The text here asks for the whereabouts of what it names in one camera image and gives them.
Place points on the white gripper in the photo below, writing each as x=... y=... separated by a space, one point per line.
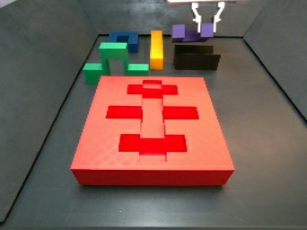
x=196 y=19

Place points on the purple U-shaped block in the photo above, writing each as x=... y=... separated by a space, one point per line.
x=180 y=34

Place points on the black angle fixture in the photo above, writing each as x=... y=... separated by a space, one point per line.
x=195 y=57

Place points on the red board with slots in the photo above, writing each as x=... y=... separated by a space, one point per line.
x=152 y=134

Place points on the yellow long bar block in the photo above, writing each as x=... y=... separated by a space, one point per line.
x=156 y=53

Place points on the blue U-shaped block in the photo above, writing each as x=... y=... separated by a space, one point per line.
x=125 y=36

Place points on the green arch block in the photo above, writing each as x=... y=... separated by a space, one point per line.
x=112 y=51

